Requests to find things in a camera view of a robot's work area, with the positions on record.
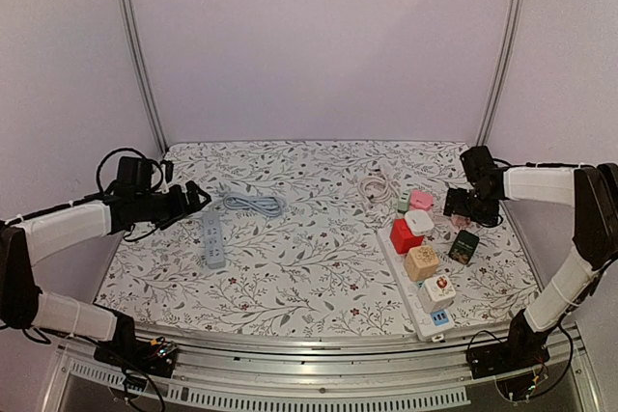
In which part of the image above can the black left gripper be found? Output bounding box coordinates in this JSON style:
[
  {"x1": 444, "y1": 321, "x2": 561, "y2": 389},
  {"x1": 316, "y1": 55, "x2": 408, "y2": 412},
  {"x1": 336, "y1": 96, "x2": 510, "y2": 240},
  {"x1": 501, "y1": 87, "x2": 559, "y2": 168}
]
[{"x1": 134, "y1": 180, "x2": 211, "y2": 231}]

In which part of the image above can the pink cube socket adapter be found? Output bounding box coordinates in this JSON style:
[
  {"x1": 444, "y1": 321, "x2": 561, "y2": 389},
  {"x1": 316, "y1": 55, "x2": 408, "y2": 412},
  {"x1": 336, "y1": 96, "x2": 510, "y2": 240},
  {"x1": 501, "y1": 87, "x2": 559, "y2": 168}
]
[{"x1": 450, "y1": 214, "x2": 472, "y2": 230}]

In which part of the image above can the dark green cube socket adapter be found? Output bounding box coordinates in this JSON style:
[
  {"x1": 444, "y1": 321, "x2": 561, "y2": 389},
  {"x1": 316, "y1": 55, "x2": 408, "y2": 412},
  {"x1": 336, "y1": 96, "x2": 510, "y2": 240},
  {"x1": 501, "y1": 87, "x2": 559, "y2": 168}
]
[{"x1": 447, "y1": 230, "x2": 480, "y2": 265}]

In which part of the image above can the white plug adapter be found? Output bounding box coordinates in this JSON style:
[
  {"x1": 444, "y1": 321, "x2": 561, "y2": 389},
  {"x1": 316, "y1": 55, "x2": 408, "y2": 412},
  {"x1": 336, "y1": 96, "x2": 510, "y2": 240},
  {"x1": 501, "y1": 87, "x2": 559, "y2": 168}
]
[{"x1": 404, "y1": 209, "x2": 435, "y2": 236}]

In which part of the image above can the red cube socket adapter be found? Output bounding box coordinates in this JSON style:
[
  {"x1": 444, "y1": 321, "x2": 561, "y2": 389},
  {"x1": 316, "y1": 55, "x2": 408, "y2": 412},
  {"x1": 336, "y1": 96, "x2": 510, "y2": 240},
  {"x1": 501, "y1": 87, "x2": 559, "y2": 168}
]
[{"x1": 389, "y1": 218, "x2": 424, "y2": 255}]

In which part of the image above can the white cube adapter red flower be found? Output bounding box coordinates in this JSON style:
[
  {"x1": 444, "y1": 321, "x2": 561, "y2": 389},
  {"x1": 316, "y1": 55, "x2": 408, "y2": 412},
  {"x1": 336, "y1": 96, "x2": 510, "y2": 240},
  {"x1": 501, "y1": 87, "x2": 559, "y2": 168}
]
[{"x1": 417, "y1": 274, "x2": 457, "y2": 314}]

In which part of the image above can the long white power strip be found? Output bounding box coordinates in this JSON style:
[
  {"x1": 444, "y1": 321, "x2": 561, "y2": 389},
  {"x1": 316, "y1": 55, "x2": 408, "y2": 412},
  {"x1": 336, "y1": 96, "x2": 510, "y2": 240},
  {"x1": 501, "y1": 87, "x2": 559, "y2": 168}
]
[{"x1": 377, "y1": 230, "x2": 455, "y2": 343}]

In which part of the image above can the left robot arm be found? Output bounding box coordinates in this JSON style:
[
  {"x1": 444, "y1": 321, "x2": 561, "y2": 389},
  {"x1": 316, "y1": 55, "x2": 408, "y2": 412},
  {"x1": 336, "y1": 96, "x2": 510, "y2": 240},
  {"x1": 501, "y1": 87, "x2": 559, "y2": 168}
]
[{"x1": 1, "y1": 181, "x2": 211, "y2": 372}]

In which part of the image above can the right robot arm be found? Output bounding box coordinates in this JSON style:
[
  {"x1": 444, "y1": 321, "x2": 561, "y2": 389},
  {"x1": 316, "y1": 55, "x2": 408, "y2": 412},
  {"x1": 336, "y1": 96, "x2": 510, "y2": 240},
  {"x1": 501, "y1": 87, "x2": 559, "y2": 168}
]
[{"x1": 443, "y1": 157, "x2": 617, "y2": 378}]

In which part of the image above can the pink flat plug adapter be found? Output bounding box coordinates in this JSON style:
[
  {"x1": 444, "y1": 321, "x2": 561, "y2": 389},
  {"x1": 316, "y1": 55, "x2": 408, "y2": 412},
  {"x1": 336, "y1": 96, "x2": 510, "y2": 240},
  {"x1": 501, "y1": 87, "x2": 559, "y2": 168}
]
[{"x1": 409, "y1": 190, "x2": 434, "y2": 211}]

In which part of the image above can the green usb plug adapter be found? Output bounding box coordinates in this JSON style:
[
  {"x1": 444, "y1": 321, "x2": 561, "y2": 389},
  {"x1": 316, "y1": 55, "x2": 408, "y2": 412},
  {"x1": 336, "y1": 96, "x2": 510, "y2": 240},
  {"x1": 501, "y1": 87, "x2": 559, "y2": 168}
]
[{"x1": 396, "y1": 191, "x2": 411, "y2": 214}]

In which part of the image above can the beige cube socket adapter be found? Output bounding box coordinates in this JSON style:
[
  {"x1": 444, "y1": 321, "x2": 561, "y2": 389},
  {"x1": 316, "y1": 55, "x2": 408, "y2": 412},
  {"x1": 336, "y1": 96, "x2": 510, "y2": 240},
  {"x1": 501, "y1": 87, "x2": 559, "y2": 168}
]
[{"x1": 404, "y1": 245, "x2": 439, "y2": 282}]

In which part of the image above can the floral patterned table mat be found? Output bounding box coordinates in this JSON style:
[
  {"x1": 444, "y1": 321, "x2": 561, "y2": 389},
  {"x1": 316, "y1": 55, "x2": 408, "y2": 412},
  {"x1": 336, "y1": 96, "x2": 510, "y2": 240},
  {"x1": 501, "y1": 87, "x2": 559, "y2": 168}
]
[{"x1": 97, "y1": 141, "x2": 539, "y2": 338}]

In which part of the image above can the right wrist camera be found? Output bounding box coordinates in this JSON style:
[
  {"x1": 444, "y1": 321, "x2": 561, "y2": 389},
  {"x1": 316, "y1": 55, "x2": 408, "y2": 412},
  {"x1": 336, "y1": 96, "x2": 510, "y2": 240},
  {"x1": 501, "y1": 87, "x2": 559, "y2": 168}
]
[{"x1": 460, "y1": 146, "x2": 497, "y2": 185}]

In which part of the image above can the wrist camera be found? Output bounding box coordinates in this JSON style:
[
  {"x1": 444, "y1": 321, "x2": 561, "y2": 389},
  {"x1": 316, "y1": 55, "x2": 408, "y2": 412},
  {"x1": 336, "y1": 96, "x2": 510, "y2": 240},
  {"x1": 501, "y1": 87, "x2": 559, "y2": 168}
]
[
  {"x1": 460, "y1": 146, "x2": 497, "y2": 185},
  {"x1": 116, "y1": 156, "x2": 174, "y2": 193}
]

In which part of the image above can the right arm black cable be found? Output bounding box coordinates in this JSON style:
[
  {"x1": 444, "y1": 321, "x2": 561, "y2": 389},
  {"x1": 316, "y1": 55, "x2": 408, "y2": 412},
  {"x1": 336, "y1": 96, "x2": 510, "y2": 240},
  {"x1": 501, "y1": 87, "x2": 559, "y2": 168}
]
[{"x1": 492, "y1": 156, "x2": 595, "y2": 172}]

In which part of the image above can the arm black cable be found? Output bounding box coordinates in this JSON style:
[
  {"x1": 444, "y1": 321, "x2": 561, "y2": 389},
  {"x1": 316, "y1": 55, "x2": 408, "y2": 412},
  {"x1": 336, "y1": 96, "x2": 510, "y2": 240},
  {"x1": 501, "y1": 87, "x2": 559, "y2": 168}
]
[
  {"x1": 492, "y1": 156, "x2": 595, "y2": 172},
  {"x1": 14, "y1": 148, "x2": 160, "y2": 225}
]

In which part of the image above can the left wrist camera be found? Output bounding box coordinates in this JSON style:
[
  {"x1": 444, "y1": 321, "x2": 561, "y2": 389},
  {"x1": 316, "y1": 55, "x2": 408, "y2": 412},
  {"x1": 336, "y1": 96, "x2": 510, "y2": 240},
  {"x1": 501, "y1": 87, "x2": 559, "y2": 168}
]
[{"x1": 116, "y1": 156, "x2": 174, "y2": 193}]

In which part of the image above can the light blue power cable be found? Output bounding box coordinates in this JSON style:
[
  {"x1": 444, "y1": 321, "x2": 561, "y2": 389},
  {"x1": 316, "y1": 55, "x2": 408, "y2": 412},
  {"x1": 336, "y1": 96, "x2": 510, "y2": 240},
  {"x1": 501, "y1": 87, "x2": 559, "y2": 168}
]
[{"x1": 214, "y1": 184, "x2": 287, "y2": 219}]

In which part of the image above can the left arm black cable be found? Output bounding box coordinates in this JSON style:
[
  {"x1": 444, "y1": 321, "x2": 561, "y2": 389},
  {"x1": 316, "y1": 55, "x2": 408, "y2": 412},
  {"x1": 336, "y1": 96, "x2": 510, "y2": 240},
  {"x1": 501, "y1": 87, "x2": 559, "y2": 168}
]
[{"x1": 14, "y1": 148, "x2": 160, "y2": 225}]

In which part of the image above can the pink coiled power cable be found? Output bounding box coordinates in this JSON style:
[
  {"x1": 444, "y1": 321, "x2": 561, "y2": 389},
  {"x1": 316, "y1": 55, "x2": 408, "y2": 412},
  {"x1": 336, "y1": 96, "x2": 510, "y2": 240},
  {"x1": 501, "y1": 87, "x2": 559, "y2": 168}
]
[{"x1": 359, "y1": 164, "x2": 402, "y2": 206}]

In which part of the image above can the aluminium front rail base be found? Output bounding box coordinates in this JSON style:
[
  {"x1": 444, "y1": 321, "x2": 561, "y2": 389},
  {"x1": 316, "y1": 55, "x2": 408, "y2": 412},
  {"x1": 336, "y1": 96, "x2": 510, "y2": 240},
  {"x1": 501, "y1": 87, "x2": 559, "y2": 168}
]
[{"x1": 42, "y1": 323, "x2": 609, "y2": 411}]

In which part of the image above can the right aluminium frame post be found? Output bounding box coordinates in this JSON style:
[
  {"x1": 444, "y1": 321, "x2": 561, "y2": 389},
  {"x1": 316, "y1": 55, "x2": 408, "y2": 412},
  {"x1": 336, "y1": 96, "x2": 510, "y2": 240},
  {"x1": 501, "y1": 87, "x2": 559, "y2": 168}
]
[{"x1": 475, "y1": 0, "x2": 524, "y2": 146}]

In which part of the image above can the aluminium frame post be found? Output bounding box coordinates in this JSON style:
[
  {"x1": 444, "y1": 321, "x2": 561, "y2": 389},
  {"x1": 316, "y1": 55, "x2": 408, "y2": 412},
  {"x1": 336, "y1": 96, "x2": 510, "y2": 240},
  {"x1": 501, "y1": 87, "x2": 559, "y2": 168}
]
[
  {"x1": 118, "y1": 0, "x2": 169, "y2": 154},
  {"x1": 475, "y1": 0, "x2": 524, "y2": 146}
]

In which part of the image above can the left aluminium frame post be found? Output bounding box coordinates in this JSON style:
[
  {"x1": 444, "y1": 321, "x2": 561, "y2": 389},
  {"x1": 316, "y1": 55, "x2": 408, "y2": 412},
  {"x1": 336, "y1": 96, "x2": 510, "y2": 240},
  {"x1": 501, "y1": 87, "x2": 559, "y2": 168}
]
[{"x1": 118, "y1": 0, "x2": 169, "y2": 154}]

